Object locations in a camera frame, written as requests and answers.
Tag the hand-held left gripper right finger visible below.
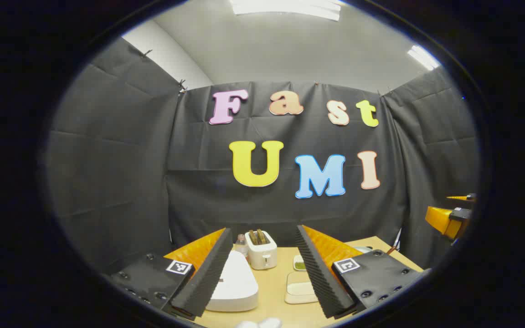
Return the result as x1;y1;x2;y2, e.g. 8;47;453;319
294;224;427;319

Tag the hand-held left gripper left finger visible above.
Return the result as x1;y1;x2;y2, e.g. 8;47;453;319
108;228;234;319

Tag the clear container of rice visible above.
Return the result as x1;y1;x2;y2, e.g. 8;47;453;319
284;271;320;305

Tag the white rice cooker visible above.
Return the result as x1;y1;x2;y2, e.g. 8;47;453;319
206;250;259;313

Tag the clear plastic water bottle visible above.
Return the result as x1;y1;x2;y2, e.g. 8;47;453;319
235;234;249;262

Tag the white toaster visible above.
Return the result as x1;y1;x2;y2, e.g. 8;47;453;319
245;230;278;270

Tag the black backdrop cloth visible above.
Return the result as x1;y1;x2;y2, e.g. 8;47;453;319
46;36;479;274

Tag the small ceiling light panel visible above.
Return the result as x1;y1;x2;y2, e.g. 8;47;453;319
407;45;441;71

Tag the long ceiling light panel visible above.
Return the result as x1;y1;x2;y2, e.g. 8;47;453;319
231;0;341;21

